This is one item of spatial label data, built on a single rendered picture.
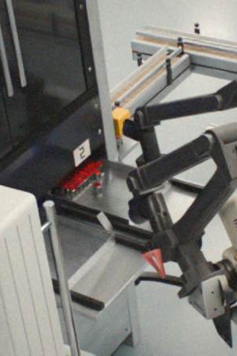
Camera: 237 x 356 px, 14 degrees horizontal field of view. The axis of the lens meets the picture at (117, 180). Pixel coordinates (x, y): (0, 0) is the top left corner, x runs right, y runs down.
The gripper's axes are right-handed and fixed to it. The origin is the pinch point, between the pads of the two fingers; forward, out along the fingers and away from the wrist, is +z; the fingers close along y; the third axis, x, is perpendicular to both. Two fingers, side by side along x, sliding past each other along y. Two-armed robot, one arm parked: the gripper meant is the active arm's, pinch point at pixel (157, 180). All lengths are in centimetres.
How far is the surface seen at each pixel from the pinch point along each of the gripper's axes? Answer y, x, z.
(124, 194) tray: 10.6, 5.7, 3.6
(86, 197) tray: 21.2, 12.9, 2.3
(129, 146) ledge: 25.9, -19.8, 2.3
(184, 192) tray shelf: -6.6, -4.1, 6.0
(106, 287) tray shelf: -11.1, 47.0, 5.9
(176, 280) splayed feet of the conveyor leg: 36, -40, 82
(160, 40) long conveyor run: 54, -87, -5
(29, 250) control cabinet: -37, 93, -47
